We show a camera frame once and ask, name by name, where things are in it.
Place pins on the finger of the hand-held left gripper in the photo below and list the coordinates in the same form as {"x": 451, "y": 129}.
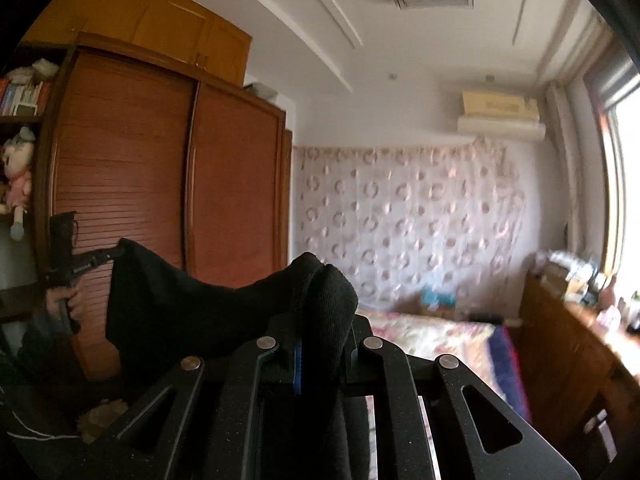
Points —
{"x": 100, "y": 257}

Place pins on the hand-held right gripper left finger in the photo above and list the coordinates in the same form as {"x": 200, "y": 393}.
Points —
{"x": 298, "y": 360}

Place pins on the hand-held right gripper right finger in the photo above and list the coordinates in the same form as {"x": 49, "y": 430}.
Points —
{"x": 372, "y": 360}

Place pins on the black printed t-shirt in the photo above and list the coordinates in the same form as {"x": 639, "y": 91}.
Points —
{"x": 210, "y": 310}

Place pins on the person's left forearm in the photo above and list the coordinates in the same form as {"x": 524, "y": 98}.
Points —
{"x": 27, "y": 335}

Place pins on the person's left hand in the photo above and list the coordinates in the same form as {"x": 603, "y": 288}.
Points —
{"x": 70, "y": 302}

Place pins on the plush doll in pink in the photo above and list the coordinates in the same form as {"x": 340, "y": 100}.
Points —
{"x": 17, "y": 180}

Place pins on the blue plastic bag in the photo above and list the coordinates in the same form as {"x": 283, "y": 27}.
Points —
{"x": 437, "y": 297}

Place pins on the brown slatted wooden wardrobe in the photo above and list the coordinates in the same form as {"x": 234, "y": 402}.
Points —
{"x": 165, "y": 185}

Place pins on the navy blue blanket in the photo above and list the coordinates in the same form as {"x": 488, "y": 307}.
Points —
{"x": 510, "y": 365}

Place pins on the row of books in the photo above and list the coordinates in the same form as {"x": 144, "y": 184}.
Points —
{"x": 22, "y": 95}

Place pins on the brown wooden sideboard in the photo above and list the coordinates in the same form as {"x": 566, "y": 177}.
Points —
{"x": 575, "y": 360}

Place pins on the stack of papers and boxes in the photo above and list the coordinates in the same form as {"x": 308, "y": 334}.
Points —
{"x": 570, "y": 272}

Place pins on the wooden overhead cabinet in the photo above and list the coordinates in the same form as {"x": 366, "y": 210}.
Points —
{"x": 150, "y": 20}

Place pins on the pink figurine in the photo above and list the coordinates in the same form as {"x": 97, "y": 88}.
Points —
{"x": 609, "y": 292}

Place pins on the bundled pale window curtain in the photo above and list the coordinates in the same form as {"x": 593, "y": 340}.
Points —
{"x": 562, "y": 170}

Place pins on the window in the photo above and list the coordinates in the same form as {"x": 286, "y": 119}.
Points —
{"x": 622, "y": 170}

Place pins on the beige wall air conditioner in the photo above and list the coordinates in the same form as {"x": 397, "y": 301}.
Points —
{"x": 500, "y": 115}

